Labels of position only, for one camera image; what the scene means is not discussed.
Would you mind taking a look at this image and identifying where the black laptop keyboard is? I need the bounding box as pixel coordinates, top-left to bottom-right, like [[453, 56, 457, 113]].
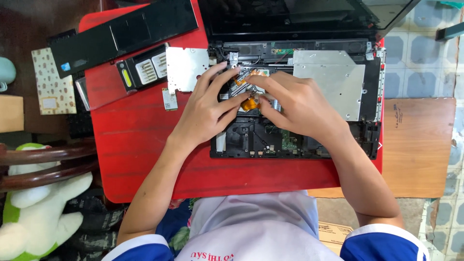
[[46, 29, 95, 139]]

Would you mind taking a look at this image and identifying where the printed cardboard box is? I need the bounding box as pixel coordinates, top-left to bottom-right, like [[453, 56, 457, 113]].
[[318, 221, 354, 256]]

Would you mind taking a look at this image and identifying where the red table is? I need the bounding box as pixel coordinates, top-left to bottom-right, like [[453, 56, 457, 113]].
[[78, 0, 385, 204]]

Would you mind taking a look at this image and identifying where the beige patterned notebook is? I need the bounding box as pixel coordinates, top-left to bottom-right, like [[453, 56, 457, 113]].
[[31, 47, 77, 116]]

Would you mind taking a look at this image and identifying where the orange flex cable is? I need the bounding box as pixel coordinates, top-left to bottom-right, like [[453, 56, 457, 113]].
[[234, 69, 269, 113]]

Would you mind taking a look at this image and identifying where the small green wireless card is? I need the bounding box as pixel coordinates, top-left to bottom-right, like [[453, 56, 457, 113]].
[[162, 88, 179, 112]]

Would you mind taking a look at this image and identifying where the person's right hand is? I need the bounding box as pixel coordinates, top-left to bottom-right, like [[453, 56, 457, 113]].
[[246, 71, 351, 145]]

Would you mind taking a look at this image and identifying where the black screwdriver bit case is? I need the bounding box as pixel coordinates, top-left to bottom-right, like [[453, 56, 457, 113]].
[[116, 43, 170, 93]]

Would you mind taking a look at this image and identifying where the floral blue cloth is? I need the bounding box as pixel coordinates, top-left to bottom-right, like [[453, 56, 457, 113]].
[[155, 197, 201, 255]]

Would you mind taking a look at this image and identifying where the white and green plush toy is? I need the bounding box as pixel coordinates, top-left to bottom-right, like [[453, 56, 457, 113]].
[[0, 143, 94, 261]]

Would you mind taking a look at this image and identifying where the brown wooden table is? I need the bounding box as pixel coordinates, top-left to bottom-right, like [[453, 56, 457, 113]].
[[307, 97, 457, 199]]

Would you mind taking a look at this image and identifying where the clear plastic case lid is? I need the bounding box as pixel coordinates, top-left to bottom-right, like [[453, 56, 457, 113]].
[[75, 72, 128, 111]]

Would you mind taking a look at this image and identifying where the dark wooden chair back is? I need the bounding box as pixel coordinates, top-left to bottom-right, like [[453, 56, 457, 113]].
[[0, 139, 99, 193]]

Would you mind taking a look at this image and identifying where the black laptop palm rest panel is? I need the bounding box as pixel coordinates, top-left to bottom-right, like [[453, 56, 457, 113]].
[[48, 0, 199, 79]]

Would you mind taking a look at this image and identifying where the teal bar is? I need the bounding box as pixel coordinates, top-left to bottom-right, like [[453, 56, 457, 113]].
[[435, 22, 464, 41]]

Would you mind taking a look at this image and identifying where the dark camouflage bag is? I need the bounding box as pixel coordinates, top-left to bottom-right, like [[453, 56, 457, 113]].
[[51, 188, 128, 261]]

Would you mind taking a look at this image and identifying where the person's left hand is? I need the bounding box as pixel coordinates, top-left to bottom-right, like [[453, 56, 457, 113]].
[[173, 62, 255, 146]]

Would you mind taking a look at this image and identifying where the pale teal mug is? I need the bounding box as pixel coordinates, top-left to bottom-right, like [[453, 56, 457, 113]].
[[0, 57, 17, 92]]

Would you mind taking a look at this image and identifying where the silver optical drive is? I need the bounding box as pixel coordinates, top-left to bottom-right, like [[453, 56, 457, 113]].
[[292, 50, 366, 122]]

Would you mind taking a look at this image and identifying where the black laptop screen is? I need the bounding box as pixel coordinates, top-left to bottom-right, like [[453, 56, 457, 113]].
[[197, 0, 423, 43]]

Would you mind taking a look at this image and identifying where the plain cardboard box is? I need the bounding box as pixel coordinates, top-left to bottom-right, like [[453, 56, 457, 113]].
[[0, 94, 25, 133]]

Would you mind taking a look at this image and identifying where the black disassembled laptop base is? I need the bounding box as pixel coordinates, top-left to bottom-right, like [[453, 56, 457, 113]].
[[209, 38, 386, 160]]

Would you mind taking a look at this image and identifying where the silver metal cover plate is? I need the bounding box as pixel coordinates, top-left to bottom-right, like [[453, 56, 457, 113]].
[[166, 46, 211, 95]]

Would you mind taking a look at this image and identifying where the white and blue shirt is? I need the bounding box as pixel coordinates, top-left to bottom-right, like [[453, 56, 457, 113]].
[[101, 191, 431, 261]]

